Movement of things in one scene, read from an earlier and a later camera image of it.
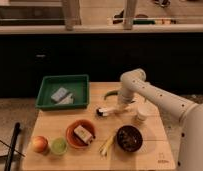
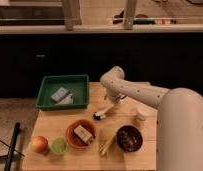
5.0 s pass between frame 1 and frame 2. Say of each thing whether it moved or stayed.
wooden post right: stayed
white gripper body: moved
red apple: stayed
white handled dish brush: moved
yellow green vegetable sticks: stayed
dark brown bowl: stayed
